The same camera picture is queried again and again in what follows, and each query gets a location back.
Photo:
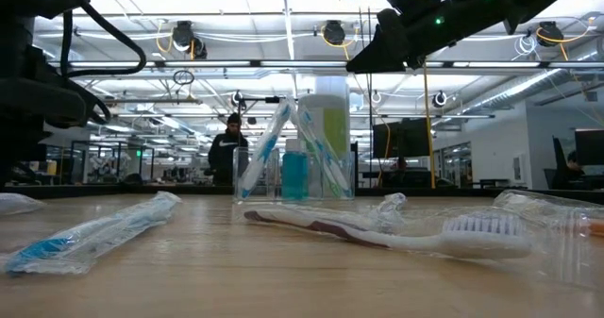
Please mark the small blue mouthwash bottle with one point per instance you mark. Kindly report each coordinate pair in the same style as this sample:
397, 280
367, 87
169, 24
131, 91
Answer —
295, 176

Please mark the white green wipes canister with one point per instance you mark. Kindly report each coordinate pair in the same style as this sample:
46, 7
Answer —
330, 120

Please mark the black office chair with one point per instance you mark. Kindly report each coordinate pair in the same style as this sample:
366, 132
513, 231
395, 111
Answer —
557, 167

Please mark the red orange toothbrush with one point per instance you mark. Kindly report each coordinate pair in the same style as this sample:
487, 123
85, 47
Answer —
566, 233

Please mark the violet blue toothbrush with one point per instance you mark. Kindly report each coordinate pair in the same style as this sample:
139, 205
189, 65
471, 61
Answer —
19, 204
389, 205

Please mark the green toothbrush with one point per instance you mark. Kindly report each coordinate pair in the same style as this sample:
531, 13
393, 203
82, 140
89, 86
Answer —
312, 147

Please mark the clear acrylic organizer box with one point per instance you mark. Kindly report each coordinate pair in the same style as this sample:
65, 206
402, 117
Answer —
238, 176

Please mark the dark purple toothbrush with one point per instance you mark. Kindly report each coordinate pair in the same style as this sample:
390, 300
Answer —
472, 242

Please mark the black monitor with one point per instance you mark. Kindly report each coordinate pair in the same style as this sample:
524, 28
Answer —
590, 145
401, 138

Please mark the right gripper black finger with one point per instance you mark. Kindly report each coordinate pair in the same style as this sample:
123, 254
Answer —
382, 49

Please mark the person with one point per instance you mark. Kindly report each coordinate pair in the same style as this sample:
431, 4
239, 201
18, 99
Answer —
573, 167
228, 150

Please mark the black metal table frame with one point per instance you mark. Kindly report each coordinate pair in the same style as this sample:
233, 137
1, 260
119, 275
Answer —
118, 190

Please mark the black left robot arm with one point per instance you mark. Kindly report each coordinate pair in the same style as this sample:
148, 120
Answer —
28, 96

